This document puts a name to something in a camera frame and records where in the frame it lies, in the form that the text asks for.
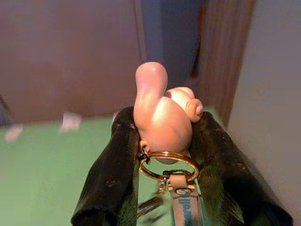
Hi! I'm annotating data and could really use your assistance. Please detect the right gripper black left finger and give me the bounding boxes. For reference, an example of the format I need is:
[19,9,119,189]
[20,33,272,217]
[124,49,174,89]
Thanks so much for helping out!
[70,105,142,226]

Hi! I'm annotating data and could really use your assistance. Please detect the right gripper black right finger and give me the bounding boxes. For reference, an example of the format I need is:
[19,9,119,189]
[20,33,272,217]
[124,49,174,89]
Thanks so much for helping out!
[190,110,294,226]

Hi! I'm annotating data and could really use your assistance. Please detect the gold key ring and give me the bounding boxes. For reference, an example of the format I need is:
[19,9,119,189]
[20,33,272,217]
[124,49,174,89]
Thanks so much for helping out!
[138,150,201,182]

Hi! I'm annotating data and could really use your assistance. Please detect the small dark steel ring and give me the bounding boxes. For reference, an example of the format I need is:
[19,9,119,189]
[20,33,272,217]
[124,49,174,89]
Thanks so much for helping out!
[140,145,151,164]

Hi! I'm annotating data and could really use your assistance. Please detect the beige printed key strap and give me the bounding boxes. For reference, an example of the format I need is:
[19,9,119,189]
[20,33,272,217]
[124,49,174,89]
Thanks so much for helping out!
[163,173,204,226]

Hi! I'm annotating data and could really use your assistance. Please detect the pale rubber figure keychain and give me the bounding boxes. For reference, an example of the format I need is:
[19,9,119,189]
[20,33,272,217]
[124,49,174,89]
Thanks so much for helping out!
[133,61,203,165]

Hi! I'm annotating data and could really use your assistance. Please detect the green table cover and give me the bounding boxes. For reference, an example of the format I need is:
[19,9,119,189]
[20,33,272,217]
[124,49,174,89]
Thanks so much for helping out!
[0,107,230,226]

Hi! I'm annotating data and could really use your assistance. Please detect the wooden door frame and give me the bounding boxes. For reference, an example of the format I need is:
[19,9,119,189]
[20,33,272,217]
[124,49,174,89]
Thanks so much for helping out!
[199,0,257,128]

